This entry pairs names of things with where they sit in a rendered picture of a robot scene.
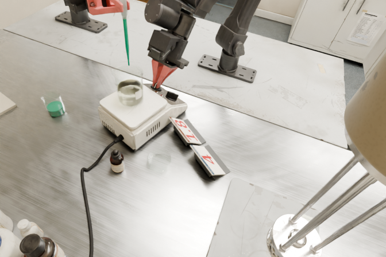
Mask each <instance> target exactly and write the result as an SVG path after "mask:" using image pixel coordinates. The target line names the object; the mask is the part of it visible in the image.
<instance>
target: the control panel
mask: <svg viewBox="0 0 386 257"><path fill-rule="evenodd" d="M143 85H145V86H146V87H148V88H149V89H151V90H152V91H154V92H155V90H154V89H152V88H151V85H152V84H143ZM160 88H161V89H162V90H161V91H158V92H155V93H157V94H158V95H160V96H161V94H162V95H163V96H161V97H162V98H164V99H165V100H166V101H167V103H169V104H170V105H177V104H184V103H186V102H184V101H182V100H181V99H179V98H177V101H175V102H174V101H171V100H169V99H167V98H166V97H165V96H166V94H167V92H168V91H167V90H166V89H164V88H163V87H161V86H160Z"/></svg>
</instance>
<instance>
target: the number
mask: <svg viewBox="0 0 386 257"><path fill-rule="evenodd" d="M194 148H195V149H196V150H197V152H198V153H199V154H200V155H201V157H202V158H203V159H204V161H205V162H206V163H207V164H208V166H209V167H210V169H211V170H212V171H213V172H214V173H224V172H223V171H222V170H221V169H220V168H219V166H218V165H217V164H216V163H215V161H214V160H213V159H212V158H211V156H210V155H209V154H208V152H207V151H206V150H205V149H204V147H199V146H194Z"/></svg>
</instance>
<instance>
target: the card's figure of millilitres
mask: <svg viewBox="0 0 386 257"><path fill-rule="evenodd" d="M173 120H174V121H175V123H176V124H177V125H178V126H179V128H180V129H181V131H182V132H183V133H184V134H185V136H186V137H187V138H188V140H189V141H192V142H199V141H198V140H197V138H196V137H195V136H194V134H193V133H192V132H191V131H190V129H189V128H188V127H187V126H186V124H185V123H184V122H183V121H182V120H178V119H174V118H173Z"/></svg>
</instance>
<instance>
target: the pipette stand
mask: <svg viewBox="0 0 386 257"><path fill-rule="evenodd" d="M15 107H17V105H16V104H15V103H14V102H12V101H11V100H10V99H9V98H7V97H6V96H5V95H4V94H2V93H1V92H0V115H2V114H4V113H6V112H8V111H10V110H11V109H13V108H15Z"/></svg>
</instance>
